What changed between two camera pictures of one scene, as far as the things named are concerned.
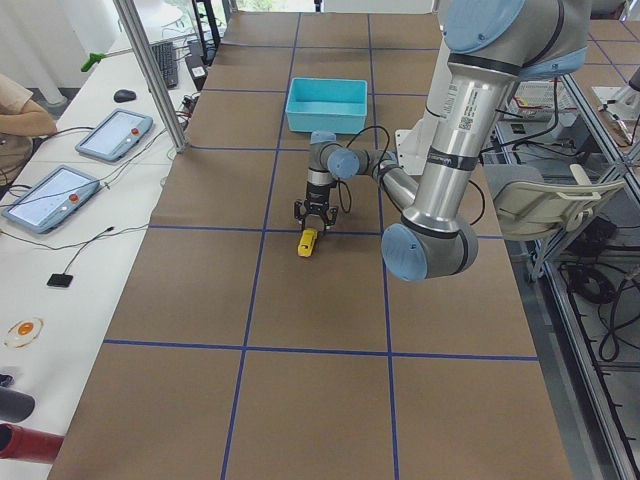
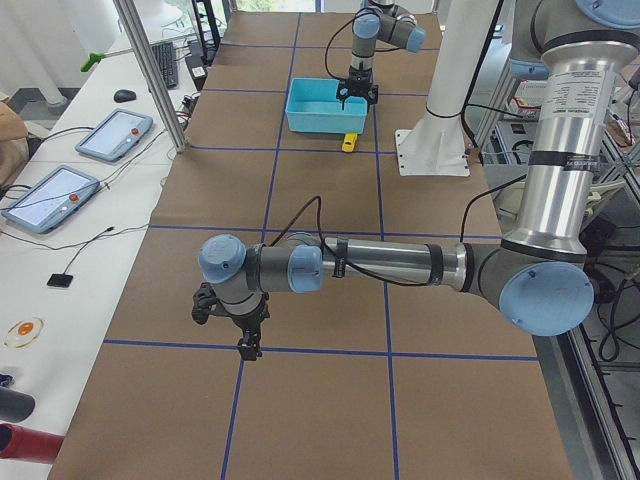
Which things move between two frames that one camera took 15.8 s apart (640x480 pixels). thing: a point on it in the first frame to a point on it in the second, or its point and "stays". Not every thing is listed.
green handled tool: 93,58 stays
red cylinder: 21,443 stays
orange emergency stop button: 23,332 stays
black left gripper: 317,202 to 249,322
